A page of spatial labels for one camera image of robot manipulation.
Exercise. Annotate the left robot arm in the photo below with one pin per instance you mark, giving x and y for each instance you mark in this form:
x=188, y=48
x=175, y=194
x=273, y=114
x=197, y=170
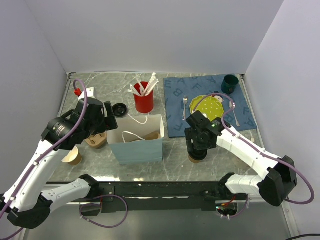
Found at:
x=27, y=204

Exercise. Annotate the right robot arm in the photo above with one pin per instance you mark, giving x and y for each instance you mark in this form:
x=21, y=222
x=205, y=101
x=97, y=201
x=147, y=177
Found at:
x=275, y=178

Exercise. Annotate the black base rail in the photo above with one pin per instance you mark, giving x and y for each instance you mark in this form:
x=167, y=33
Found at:
x=161, y=195

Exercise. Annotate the silver spoon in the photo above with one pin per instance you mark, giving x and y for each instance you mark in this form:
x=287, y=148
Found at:
x=232, y=106

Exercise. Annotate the yellow dotted plate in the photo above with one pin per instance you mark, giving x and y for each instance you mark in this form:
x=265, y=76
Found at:
x=211, y=107

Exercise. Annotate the dark green mug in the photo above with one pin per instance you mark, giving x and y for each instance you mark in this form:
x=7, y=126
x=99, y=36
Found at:
x=229, y=84

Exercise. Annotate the black cup lid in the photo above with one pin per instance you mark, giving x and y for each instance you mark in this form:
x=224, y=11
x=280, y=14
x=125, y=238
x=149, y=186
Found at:
x=120, y=110
x=198, y=153

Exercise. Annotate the red straw holder cup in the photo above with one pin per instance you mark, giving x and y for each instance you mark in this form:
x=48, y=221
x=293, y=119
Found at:
x=144, y=104

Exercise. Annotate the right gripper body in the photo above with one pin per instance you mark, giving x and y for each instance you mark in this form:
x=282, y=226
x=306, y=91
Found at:
x=199, y=143

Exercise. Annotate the blue letter-print cloth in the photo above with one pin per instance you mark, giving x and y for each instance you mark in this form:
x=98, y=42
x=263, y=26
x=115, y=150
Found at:
x=175, y=88

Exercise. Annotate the cardboard cup carrier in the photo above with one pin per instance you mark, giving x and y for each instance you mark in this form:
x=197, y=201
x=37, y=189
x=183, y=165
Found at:
x=96, y=140
x=152, y=136

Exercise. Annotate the white wrapped straws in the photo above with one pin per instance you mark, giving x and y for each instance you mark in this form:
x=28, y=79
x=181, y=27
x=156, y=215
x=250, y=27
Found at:
x=144, y=91

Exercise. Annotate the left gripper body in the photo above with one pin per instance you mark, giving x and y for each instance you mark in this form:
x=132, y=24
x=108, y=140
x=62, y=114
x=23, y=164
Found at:
x=103, y=123

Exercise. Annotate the silver fork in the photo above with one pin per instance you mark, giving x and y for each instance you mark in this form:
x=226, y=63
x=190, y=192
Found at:
x=185, y=101

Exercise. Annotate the light blue paper bag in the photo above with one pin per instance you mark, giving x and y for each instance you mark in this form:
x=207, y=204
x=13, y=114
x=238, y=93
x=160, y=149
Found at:
x=127, y=141

